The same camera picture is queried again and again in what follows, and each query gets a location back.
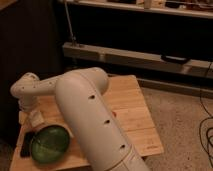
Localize metal pole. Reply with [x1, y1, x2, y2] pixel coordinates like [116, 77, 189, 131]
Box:
[63, 0, 76, 46]

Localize long grey bench shelf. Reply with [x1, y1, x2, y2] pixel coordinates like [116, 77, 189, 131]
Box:
[62, 42, 213, 79]

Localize black device on bench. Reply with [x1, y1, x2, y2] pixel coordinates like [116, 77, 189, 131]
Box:
[161, 55, 191, 65]

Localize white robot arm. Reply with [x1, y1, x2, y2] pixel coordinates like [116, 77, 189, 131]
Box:
[10, 67, 150, 171]

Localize black floor cables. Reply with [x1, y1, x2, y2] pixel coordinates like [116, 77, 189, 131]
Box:
[198, 61, 213, 159]

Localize wooden table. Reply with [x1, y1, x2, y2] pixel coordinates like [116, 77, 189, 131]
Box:
[9, 75, 164, 171]

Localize green glass bowl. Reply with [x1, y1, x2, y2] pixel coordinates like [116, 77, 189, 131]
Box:
[30, 125, 70, 164]

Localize upper white shelf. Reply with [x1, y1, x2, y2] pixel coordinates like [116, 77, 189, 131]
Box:
[57, 0, 213, 19]

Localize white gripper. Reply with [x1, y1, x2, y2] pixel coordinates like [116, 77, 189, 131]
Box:
[19, 100, 44, 128]

